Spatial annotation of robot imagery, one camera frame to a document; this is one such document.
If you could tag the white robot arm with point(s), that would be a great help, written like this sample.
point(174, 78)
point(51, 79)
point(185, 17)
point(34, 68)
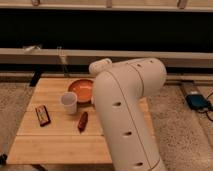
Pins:
point(116, 92)

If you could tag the orange bowl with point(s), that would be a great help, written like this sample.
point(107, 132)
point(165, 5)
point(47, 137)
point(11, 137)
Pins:
point(83, 89)

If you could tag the red sausage toy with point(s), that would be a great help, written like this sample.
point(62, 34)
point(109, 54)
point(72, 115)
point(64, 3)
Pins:
point(83, 122)

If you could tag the white paper cup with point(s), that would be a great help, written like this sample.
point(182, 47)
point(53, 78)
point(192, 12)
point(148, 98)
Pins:
point(69, 102)

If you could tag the brown chocolate bar wrapper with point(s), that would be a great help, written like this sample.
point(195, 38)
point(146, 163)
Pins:
point(43, 116)

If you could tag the blue box device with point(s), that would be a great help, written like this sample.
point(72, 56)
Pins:
point(197, 101)

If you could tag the light wooden rail frame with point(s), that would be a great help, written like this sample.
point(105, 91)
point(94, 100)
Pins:
point(85, 57)

